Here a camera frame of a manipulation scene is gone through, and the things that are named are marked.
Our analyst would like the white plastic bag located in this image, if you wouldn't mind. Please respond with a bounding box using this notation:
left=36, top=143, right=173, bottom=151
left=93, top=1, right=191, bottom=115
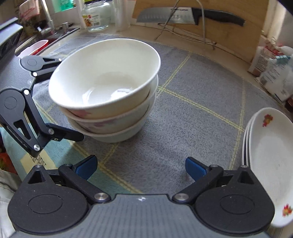
left=259, top=45, right=293, bottom=103

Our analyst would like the metal wire rack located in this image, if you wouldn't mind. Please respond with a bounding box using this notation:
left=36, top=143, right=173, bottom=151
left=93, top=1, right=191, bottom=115
left=154, top=0, right=217, bottom=50

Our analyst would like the steel sink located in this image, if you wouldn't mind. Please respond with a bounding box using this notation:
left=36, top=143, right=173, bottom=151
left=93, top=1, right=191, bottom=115
left=14, top=23, right=81, bottom=58

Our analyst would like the grey blue dish mat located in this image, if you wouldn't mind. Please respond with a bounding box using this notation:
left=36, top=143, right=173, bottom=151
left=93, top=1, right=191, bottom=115
left=0, top=30, right=285, bottom=200

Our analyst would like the short plastic wrap roll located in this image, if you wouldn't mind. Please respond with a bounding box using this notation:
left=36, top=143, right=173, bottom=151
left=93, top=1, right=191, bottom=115
left=76, top=0, right=85, bottom=26

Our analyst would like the pink plastic bag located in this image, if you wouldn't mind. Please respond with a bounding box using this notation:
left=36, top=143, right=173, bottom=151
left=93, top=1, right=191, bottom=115
left=18, top=0, right=42, bottom=26

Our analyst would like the green binder clip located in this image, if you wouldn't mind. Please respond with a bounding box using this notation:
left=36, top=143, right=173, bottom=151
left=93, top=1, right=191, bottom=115
left=276, top=54, right=292, bottom=66

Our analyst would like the white fruit-print plate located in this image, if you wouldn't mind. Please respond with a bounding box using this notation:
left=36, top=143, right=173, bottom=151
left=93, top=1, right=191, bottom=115
left=244, top=116, right=255, bottom=167
left=248, top=108, right=293, bottom=228

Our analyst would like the metal faucet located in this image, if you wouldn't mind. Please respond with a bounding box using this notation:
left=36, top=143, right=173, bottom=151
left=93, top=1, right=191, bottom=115
left=36, top=0, right=70, bottom=35

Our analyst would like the white pink-floral bowl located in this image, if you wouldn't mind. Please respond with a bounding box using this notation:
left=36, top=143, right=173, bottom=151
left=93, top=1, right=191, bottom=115
left=49, top=38, right=161, bottom=120
left=66, top=75, right=160, bottom=134

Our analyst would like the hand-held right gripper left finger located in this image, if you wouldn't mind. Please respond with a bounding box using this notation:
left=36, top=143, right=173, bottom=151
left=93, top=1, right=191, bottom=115
left=27, top=155, right=110, bottom=204

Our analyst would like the plain white bowl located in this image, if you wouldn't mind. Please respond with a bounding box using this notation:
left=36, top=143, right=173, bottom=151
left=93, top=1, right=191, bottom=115
left=68, top=92, right=157, bottom=144

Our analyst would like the black-handled kitchen knife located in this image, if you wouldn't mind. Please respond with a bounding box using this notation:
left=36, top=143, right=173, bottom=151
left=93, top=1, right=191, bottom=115
left=136, top=7, right=246, bottom=26

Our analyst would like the bamboo cutting board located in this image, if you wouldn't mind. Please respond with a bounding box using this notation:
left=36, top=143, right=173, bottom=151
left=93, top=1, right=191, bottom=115
left=132, top=0, right=269, bottom=64

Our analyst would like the red white packet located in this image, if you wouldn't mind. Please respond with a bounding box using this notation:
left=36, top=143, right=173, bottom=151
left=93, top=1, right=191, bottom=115
left=248, top=38, right=282, bottom=77

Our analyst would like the glass jar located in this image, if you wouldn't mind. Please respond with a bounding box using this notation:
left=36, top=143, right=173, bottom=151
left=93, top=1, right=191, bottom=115
left=81, top=1, right=111, bottom=33

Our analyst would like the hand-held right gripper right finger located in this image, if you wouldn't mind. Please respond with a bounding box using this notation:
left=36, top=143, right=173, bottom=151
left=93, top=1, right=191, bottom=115
left=172, top=157, right=259, bottom=203

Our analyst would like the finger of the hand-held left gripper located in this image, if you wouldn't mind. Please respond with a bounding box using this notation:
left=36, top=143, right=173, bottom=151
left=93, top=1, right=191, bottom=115
left=32, top=57, right=63, bottom=84
left=3, top=90, right=85, bottom=158

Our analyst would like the white garment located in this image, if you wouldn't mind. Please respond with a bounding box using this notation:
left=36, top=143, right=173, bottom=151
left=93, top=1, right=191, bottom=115
left=0, top=169, right=21, bottom=238

